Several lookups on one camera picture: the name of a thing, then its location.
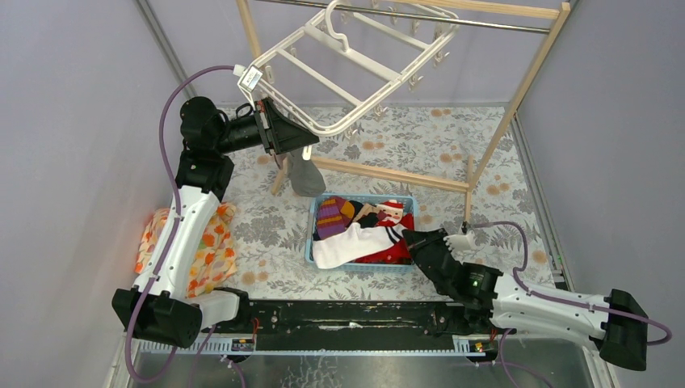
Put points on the blue plastic sock basket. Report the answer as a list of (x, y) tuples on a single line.
[(410, 206)]

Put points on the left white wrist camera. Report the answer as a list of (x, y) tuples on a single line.
[(248, 78)]

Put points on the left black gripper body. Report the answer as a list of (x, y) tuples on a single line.
[(268, 127)]

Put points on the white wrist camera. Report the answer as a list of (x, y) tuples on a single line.
[(248, 78), (462, 241)]

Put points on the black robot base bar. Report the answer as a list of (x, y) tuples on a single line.
[(313, 321)]

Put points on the orange floral cloth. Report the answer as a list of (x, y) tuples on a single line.
[(215, 258)]

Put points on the metal hanging rod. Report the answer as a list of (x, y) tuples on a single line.
[(418, 17)]

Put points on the white plastic clip hanger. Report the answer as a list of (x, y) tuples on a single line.
[(320, 28)]

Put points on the plain dark grey sock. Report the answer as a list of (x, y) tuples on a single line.
[(305, 178)]

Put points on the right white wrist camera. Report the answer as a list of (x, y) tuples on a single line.
[(462, 241)]

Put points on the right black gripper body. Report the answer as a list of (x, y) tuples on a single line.
[(436, 239)]

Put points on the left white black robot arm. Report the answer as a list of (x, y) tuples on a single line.
[(157, 307)]

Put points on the white sock black stripes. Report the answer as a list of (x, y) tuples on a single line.
[(355, 243)]

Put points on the wooden drying rack frame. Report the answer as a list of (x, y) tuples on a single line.
[(484, 11)]

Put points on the santa pattern white sock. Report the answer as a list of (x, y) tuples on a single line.
[(390, 213)]

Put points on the red santa body sock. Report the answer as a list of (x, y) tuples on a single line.
[(395, 255)]

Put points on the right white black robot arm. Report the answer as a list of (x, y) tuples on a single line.
[(615, 324)]

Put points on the purple orange striped sock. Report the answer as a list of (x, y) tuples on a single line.
[(333, 216)]

